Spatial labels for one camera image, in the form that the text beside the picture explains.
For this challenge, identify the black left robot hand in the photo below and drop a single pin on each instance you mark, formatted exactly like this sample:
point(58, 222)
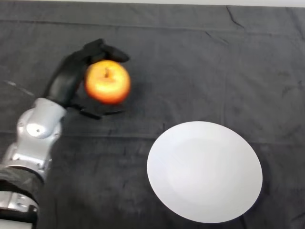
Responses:
point(66, 78)

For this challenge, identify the red yellow apple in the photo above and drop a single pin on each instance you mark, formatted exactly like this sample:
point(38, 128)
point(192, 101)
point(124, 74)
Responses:
point(108, 83)

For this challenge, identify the white round plate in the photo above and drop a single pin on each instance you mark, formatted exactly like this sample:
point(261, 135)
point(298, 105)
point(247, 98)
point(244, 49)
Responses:
point(205, 171)

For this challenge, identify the black table cloth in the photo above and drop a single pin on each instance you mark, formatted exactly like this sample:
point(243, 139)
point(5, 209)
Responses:
point(190, 71)

